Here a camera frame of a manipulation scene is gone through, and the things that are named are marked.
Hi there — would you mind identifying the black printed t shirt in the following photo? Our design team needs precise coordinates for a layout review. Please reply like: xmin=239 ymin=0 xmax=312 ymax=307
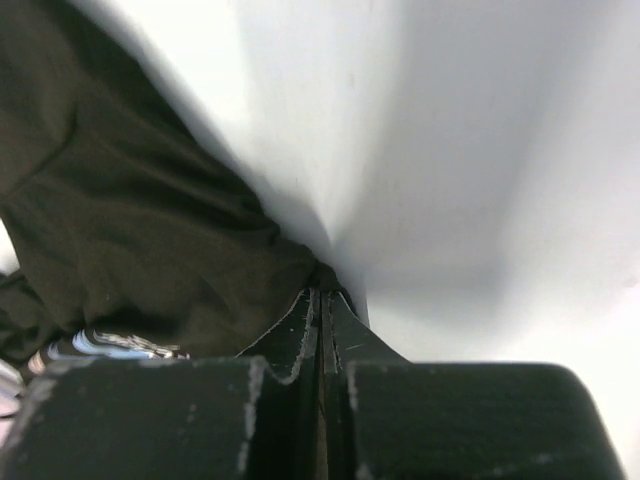
xmin=1 ymin=1 xmax=343 ymax=401

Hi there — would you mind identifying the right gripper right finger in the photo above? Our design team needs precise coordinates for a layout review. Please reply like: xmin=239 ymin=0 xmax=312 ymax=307
xmin=321 ymin=293 xmax=624 ymax=479

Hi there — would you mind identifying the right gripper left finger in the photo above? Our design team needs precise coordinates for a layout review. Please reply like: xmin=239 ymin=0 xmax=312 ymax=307
xmin=1 ymin=290 xmax=319 ymax=479

